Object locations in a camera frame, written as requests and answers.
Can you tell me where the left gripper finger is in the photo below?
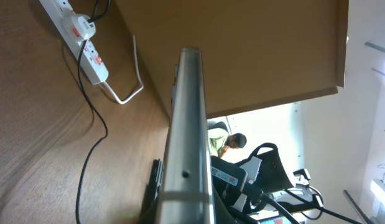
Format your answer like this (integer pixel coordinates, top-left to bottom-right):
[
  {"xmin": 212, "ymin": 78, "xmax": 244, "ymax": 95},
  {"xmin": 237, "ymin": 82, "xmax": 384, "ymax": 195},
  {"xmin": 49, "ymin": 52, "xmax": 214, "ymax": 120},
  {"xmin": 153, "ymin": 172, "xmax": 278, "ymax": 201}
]
[{"xmin": 139, "ymin": 159, "xmax": 164, "ymax": 224}]

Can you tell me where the white power strip cord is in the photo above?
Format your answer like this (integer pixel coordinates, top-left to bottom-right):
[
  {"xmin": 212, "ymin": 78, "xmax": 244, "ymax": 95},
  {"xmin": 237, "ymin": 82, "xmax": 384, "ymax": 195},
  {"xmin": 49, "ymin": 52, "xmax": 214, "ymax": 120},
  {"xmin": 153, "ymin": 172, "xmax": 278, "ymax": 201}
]
[{"xmin": 98, "ymin": 34, "xmax": 144, "ymax": 105}]

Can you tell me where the white power strip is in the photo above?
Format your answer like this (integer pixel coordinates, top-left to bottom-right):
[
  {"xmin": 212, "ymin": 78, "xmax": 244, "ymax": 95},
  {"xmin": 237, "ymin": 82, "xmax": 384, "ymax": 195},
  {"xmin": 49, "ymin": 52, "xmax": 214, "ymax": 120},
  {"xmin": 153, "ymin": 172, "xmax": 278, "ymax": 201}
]
[{"xmin": 40, "ymin": 0, "xmax": 109, "ymax": 85}]

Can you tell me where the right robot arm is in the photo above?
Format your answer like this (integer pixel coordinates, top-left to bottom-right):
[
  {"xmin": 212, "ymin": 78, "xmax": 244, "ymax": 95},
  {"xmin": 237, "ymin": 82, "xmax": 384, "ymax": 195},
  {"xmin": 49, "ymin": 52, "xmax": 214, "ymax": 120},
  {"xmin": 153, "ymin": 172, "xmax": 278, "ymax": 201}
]
[{"xmin": 211, "ymin": 143, "xmax": 323, "ymax": 223}]

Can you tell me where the black smartphone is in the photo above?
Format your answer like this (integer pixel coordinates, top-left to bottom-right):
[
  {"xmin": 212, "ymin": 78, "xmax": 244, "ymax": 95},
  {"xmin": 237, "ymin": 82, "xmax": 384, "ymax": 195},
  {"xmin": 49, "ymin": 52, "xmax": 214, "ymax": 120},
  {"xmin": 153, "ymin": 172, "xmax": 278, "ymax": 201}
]
[{"xmin": 155, "ymin": 48, "xmax": 215, "ymax": 224}]

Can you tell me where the right black camera cable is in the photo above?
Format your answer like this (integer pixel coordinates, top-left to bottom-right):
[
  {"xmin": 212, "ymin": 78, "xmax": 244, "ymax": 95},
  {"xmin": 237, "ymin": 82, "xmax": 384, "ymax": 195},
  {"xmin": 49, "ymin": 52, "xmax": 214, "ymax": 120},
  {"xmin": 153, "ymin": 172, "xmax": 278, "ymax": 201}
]
[{"xmin": 260, "ymin": 186, "xmax": 364, "ymax": 224}]

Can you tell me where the black charging cable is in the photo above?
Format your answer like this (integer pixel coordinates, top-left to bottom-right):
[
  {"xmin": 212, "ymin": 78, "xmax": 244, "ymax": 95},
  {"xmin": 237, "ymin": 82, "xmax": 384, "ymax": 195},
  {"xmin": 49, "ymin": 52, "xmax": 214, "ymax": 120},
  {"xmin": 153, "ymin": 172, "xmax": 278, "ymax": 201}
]
[{"xmin": 75, "ymin": 0, "xmax": 111, "ymax": 224}]

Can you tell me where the white USB charger adapter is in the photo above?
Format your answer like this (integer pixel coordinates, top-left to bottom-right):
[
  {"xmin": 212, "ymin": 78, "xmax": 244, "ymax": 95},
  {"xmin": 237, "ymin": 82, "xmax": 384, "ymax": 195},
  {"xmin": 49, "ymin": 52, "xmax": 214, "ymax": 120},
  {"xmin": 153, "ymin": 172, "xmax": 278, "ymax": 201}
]
[{"xmin": 62, "ymin": 14, "xmax": 96, "ymax": 42}]

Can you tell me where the person in green shirt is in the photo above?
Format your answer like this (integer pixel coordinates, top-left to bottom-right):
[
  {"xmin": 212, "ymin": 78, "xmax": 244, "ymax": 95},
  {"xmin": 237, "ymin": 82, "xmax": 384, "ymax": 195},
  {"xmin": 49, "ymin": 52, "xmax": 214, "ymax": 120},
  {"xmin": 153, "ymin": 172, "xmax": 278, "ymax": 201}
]
[{"xmin": 208, "ymin": 121, "xmax": 247, "ymax": 158}]

